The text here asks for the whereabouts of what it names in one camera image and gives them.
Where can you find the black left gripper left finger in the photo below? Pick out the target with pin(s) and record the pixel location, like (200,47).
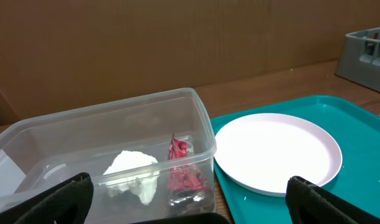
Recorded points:
(67,203)

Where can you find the grey dishwasher rack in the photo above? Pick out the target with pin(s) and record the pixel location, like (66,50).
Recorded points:
(360,58)

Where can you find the clear plastic bin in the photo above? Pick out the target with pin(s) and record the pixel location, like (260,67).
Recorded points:
(123,145)

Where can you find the white round plate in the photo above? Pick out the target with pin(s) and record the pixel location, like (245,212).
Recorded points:
(262,151)

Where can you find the black rectangular tray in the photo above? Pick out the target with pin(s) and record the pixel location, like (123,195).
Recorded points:
(202,218)

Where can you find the red foil wrapper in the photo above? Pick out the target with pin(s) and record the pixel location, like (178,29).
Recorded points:
(186,183)

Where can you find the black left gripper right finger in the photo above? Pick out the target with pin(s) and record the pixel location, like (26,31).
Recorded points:
(308,203)

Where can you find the cardboard wall panel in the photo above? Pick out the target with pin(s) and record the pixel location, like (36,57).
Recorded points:
(59,55)

